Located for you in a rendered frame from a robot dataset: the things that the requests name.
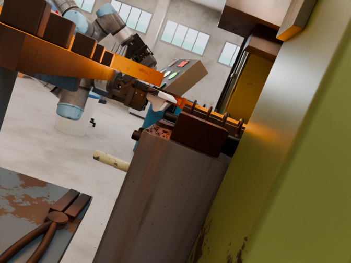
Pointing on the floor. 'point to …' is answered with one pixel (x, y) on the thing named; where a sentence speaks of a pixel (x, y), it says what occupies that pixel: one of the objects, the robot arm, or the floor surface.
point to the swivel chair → (98, 100)
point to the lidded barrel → (80, 126)
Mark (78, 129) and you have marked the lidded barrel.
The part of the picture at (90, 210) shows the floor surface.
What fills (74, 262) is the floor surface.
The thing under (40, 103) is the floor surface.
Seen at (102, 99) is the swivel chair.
